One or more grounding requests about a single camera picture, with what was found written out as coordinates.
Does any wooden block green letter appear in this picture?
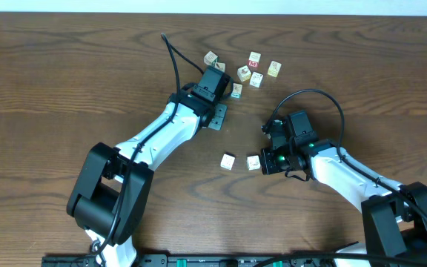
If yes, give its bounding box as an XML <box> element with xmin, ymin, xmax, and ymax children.
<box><xmin>247</xmin><ymin>155</ymin><xmax>261</xmax><ymax>171</ymax></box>

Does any wooden block red seven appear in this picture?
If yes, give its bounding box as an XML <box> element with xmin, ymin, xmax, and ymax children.
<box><xmin>220</xmin><ymin>154</ymin><xmax>235</xmax><ymax>171</ymax></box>

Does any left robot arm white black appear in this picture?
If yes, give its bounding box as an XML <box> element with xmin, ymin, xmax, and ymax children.
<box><xmin>67</xmin><ymin>69</ymin><xmax>233</xmax><ymax>266</ymax></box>

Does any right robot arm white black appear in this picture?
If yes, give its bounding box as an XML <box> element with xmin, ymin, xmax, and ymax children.
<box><xmin>260</xmin><ymin>113</ymin><xmax>427</xmax><ymax>266</ymax></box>

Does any wooden block teal side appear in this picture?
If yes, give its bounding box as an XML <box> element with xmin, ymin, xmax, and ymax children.
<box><xmin>231</xmin><ymin>83</ymin><xmax>242</xmax><ymax>99</ymax></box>

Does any wooden block centre brown print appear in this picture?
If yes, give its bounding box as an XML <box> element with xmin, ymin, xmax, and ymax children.
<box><xmin>237</xmin><ymin>65</ymin><xmax>251</xmax><ymax>82</ymax></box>

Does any wooden block blue side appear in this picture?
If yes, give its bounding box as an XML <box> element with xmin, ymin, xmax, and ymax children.
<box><xmin>213</xmin><ymin>62</ymin><xmax>226</xmax><ymax>72</ymax></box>

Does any wooden block centre right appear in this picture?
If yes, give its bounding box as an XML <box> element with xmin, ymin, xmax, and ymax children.
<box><xmin>249</xmin><ymin>72</ymin><xmax>264</xmax><ymax>88</ymax></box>

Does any wooden block far left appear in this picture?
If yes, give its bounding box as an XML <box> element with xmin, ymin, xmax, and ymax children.
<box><xmin>203</xmin><ymin>51</ymin><xmax>219</xmax><ymax>66</ymax></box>

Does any wooden block red M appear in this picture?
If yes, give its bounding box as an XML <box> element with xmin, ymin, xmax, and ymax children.
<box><xmin>248</xmin><ymin>51</ymin><xmax>261</xmax><ymax>68</ymax></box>

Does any wooden block yellow print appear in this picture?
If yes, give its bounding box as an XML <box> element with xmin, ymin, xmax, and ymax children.
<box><xmin>268</xmin><ymin>61</ymin><xmax>282</xmax><ymax>77</ymax></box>

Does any right black cable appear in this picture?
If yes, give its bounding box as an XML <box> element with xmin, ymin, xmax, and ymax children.
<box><xmin>260</xmin><ymin>88</ymin><xmax>427</xmax><ymax>260</ymax></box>

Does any black cable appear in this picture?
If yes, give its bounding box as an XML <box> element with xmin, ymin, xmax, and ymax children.
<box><xmin>260</xmin><ymin>88</ymin><xmax>427</xmax><ymax>260</ymax></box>
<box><xmin>89</xmin><ymin>32</ymin><xmax>205</xmax><ymax>260</ymax></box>

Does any left black cable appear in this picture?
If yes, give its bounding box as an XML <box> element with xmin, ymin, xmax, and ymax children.
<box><xmin>89</xmin><ymin>32</ymin><xmax>205</xmax><ymax>260</ymax></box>

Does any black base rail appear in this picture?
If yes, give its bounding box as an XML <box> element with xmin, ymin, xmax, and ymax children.
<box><xmin>42</xmin><ymin>253</ymin><xmax>414</xmax><ymax>267</ymax></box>

